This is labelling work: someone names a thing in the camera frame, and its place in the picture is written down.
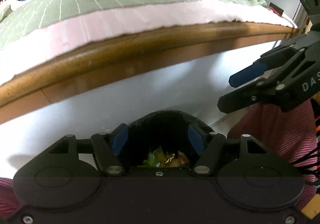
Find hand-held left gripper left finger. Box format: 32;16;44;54
47;123;128;177

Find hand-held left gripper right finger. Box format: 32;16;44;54
188;125;269;177

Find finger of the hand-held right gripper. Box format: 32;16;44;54
217;80;286;115
229;34;312;88

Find yellow-green foil bag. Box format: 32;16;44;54
144;148;167;167

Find person's maroon trousers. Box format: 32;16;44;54
0;100;318;218

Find black red small box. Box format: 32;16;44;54
269;2;284;18

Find wooden bed frame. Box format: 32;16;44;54
0;23;299;115

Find light wooden frame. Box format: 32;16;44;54
301;190;320;219

